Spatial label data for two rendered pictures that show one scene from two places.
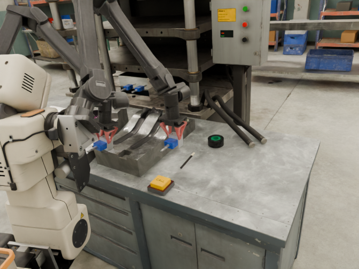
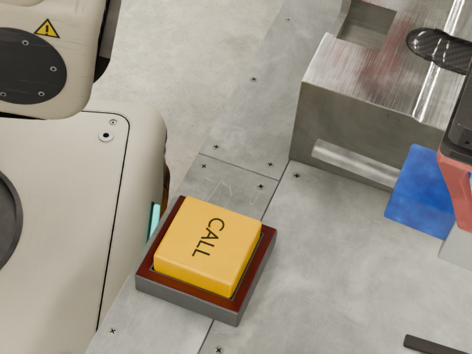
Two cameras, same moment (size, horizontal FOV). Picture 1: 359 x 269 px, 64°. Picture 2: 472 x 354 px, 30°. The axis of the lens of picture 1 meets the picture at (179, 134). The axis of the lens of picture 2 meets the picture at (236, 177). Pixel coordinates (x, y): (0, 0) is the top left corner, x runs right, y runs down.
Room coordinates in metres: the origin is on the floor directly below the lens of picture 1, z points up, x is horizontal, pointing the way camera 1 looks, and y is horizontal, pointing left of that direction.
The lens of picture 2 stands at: (0.85, -0.26, 1.35)
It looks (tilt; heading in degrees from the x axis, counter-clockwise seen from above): 50 degrees down; 73
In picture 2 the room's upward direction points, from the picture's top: 6 degrees clockwise
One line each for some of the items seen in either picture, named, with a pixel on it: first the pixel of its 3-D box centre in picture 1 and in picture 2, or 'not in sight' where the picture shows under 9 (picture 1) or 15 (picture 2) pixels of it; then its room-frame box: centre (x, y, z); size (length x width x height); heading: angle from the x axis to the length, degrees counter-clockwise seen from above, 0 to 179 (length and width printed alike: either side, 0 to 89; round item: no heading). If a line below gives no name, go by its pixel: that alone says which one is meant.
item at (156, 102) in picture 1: (155, 87); not in sight; (2.37, 0.16, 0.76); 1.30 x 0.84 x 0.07; 56
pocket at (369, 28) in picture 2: (126, 156); (357, 40); (1.09, 0.24, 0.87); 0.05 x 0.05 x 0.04; 56
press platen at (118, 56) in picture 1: (154, 64); not in sight; (2.36, 0.15, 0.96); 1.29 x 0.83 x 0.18; 56
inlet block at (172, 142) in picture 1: (169, 144); (413, 185); (1.06, 0.04, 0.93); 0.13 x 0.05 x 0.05; 145
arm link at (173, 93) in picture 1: (171, 98); not in sight; (1.10, 0.02, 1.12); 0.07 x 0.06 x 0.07; 140
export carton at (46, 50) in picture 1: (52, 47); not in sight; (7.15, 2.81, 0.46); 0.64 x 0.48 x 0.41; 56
